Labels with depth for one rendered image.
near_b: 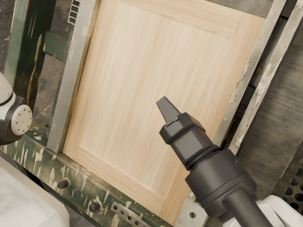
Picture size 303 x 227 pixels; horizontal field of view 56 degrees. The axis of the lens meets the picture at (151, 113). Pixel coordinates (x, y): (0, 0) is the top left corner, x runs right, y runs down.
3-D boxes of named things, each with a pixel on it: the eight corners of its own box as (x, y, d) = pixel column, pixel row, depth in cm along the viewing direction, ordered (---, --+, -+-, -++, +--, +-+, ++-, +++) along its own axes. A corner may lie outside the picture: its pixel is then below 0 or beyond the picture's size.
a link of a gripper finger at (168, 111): (168, 94, 51) (187, 121, 48) (154, 105, 51) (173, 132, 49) (165, 92, 49) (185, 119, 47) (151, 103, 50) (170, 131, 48)
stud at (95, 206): (93, 206, 86) (86, 210, 83) (95, 199, 85) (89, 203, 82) (99, 210, 85) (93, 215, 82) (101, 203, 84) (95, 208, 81)
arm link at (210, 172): (208, 117, 54) (250, 170, 49) (169, 147, 55) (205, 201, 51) (192, 102, 42) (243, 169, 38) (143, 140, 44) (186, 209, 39)
